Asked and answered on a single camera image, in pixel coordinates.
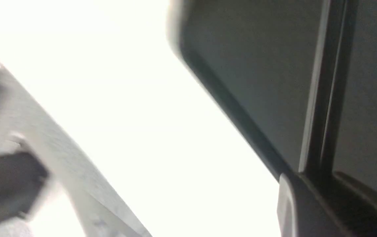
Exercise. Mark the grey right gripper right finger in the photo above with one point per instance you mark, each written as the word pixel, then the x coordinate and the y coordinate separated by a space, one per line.
pixel 338 207

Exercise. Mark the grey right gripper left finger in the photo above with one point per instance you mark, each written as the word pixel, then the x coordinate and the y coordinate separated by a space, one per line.
pixel 48 186

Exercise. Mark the black chopstick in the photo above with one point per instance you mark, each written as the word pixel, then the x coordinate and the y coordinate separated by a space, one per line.
pixel 324 66
pixel 338 86

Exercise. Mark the black plastic tray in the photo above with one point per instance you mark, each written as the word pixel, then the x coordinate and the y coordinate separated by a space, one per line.
pixel 255 58

